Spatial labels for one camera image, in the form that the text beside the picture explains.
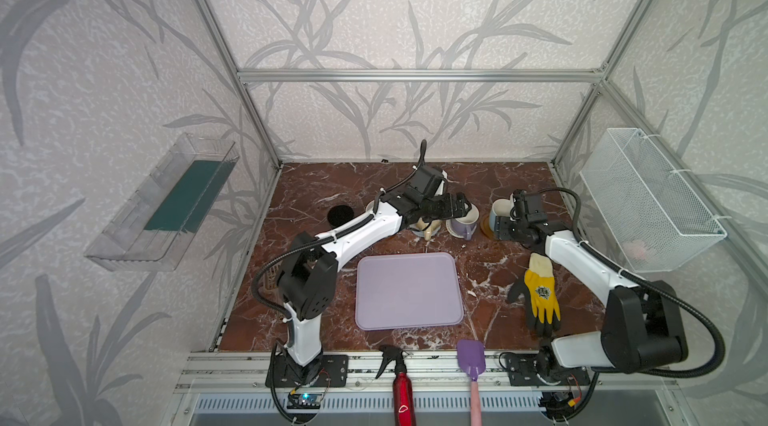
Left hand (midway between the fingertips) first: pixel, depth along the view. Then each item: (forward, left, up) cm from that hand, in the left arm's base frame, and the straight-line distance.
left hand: (464, 200), depth 82 cm
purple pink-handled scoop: (-36, -1, -19) cm, 41 cm away
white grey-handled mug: (0, -3, -15) cm, 15 cm away
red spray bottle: (-43, +16, -17) cm, 49 cm away
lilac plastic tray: (-18, +19, -21) cm, 34 cm away
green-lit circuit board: (-45, +40, -22) cm, 64 cm away
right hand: (+1, -15, -11) cm, 19 cm away
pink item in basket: (-15, -40, +1) cm, 43 cm away
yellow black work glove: (-22, -22, -18) cm, 36 cm away
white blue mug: (+5, -14, -11) cm, 18 cm away
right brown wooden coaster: (+4, -12, -21) cm, 24 cm away
